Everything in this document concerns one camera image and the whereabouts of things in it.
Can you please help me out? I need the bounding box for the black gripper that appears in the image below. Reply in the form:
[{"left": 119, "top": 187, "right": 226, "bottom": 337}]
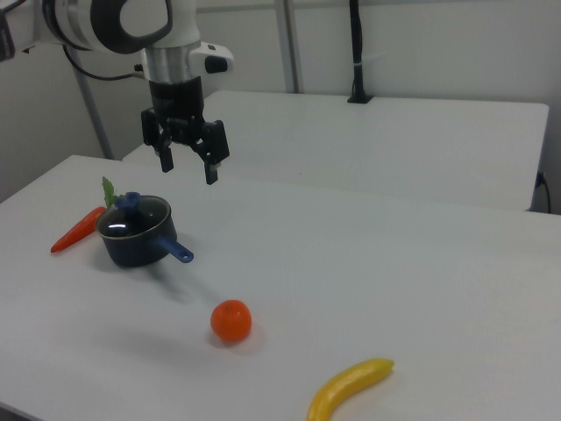
[{"left": 140, "top": 76, "right": 231, "bottom": 186}]

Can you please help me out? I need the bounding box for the glass lid with blue knob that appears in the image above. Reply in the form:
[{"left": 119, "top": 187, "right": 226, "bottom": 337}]
[{"left": 96, "top": 191, "right": 173, "bottom": 240}]

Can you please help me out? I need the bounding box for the dark blue saucepan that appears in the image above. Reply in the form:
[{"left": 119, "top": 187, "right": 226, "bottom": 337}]
[{"left": 96, "top": 195, "right": 195, "bottom": 269}]

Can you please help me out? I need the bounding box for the orange toy carrot with leaves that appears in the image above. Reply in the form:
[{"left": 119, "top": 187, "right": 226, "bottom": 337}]
[{"left": 50, "top": 175, "right": 122, "bottom": 255}]

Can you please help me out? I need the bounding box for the toy orange fruit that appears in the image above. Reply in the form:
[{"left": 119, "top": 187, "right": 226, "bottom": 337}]
[{"left": 210, "top": 299, "right": 253, "bottom": 343}]

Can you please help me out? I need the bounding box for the black pole with base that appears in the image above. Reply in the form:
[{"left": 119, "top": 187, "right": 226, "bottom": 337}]
[{"left": 346, "top": 0, "right": 375, "bottom": 105}]

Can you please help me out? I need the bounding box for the black device at image edge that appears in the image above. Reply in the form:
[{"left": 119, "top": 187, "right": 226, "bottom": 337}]
[{"left": 0, "top": 7, "right": 17, "bottom": 63}]

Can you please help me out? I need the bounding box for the yellow toy banana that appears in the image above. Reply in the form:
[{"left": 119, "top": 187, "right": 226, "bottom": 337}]
[{"left": 305, "top": 357, "right": 395, "bottom": 421}]

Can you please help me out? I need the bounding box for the grey metal wall profile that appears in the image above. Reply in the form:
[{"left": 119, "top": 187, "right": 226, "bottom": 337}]
[
  {"left": 274, "top": 0, "right": 305, "bottom": 95},
  {"left": 71, "top": 69, "right": 117, "bottom": 161}
]

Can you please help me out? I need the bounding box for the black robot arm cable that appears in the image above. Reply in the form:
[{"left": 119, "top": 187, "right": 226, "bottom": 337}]
[{"left": 62, "top": 43, "right": 148, "bottom": 83}]

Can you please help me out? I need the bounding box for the black cable beside side table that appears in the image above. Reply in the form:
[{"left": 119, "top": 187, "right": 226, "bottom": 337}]
[{"left": 536, "top": 171, "right": 553, "bottom": 213}]

